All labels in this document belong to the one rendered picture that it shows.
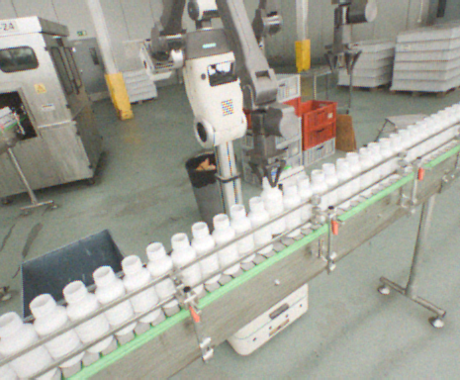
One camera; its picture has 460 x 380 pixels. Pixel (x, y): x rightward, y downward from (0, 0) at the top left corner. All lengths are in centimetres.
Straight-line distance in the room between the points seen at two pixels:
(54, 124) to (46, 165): 56
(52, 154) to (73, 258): 316
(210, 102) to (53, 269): 89
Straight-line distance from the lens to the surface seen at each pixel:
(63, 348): 75
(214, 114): 133
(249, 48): 76
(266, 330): 180
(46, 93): 423
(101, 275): 72
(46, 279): 136
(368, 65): 779
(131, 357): 79
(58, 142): 434
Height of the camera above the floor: 157
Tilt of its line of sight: 27 degrees down
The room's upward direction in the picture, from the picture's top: 8 degrees counter-clockwise
